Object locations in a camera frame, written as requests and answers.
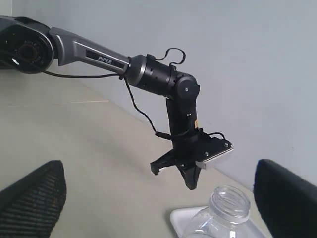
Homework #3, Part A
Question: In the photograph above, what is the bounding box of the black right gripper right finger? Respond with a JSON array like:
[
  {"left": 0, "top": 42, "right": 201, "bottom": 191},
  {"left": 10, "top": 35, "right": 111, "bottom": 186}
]
[{"left": 253, "top": 159, "right": 317, "bottom": 238}]

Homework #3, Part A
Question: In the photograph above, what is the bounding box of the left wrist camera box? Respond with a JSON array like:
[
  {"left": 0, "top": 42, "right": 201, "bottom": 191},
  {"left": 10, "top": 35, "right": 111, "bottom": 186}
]
[{"left": 195, "top": 137, "right": 234, "bottom": 170}]

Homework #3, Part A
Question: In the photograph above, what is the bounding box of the clear plastic water bottle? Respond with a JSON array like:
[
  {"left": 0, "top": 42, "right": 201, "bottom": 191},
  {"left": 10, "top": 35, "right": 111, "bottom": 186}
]
[{"left": 182, "top": 185, "right": 265, "bottom": 238}]

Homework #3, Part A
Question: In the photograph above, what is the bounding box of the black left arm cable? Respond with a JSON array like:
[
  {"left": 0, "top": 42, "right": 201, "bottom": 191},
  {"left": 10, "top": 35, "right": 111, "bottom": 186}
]
[{"left": 0, "top": 48, "right": 226, "bottom": 144}]

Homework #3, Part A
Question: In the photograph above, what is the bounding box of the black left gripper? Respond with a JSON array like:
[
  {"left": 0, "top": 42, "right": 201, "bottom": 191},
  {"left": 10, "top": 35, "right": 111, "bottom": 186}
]
[{"left": 150, "top": 128, "right": 223, "bottom": 190}]

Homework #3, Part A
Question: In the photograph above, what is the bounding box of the white rectangular tray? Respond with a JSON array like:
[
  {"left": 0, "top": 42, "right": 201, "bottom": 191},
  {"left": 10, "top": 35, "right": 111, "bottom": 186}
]
[{"left": 169, "top": 206, "right": 267, "bottom": 238}]

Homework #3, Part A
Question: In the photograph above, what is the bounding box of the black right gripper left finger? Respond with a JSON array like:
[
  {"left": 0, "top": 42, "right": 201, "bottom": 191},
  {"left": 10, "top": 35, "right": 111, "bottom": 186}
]
[{"left": 0, "top": 160, "right": 66, "bottom": 238}]

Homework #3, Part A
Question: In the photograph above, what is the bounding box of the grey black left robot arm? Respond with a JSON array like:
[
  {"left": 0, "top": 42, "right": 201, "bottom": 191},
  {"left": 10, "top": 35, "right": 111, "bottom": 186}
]
[{"left": 0, "top": 16, "right": 220, "bottom": 190}]

